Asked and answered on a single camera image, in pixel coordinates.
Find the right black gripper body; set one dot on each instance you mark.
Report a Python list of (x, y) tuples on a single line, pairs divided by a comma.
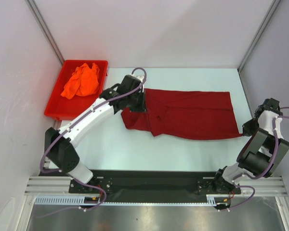
[(248, 126)]

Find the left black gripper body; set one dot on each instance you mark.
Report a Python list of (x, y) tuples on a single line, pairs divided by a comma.
[(136, 102)]

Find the dark red t shirt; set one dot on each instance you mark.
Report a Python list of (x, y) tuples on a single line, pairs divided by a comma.
[(194, 115)]

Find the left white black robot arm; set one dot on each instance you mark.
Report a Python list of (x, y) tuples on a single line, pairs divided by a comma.
[(60, 144)]

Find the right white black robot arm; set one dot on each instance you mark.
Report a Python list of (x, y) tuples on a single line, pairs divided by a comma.
[(262, 153)]

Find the orange t shirt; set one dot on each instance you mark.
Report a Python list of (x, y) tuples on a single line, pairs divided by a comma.
[(83, 82)]

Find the red plastic bin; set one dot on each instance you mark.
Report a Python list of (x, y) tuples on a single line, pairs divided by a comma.
[(61, 108)]

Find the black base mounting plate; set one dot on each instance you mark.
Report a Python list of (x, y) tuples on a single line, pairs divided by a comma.
[(160, 186)]

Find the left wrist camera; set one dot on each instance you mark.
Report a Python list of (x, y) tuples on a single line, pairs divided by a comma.
[(140, 83)]

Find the slotted grey cable duct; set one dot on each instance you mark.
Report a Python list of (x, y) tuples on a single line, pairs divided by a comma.
[(73, 200)]

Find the left corner aluminium post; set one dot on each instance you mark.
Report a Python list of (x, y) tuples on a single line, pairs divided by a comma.
[(45, 29)]

